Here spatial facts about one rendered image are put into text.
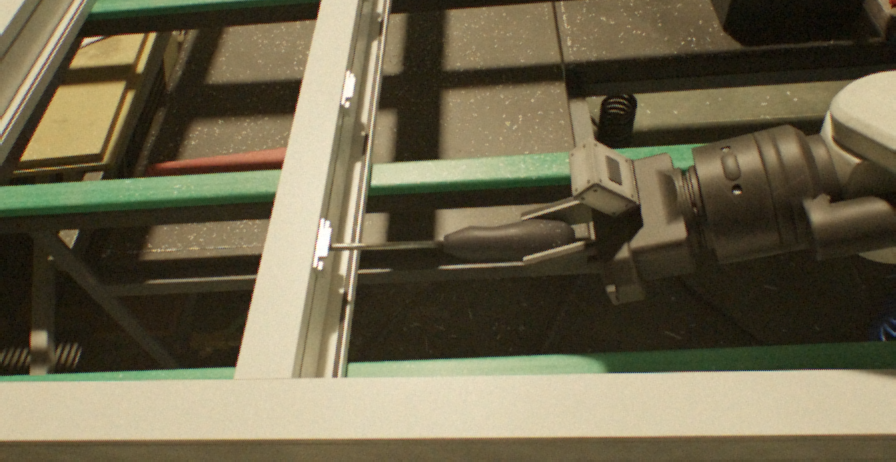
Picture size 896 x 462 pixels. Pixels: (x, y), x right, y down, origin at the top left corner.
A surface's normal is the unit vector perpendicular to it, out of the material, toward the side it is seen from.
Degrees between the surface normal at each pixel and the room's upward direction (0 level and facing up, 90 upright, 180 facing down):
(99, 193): 0
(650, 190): 21
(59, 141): 0
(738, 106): 0
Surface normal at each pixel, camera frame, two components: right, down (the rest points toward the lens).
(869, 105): -0.40, -0.76
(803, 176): -0.39, -0.11
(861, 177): -0.16, 0.62
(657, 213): -0.43, -0.51
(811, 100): -0.09, -0.61
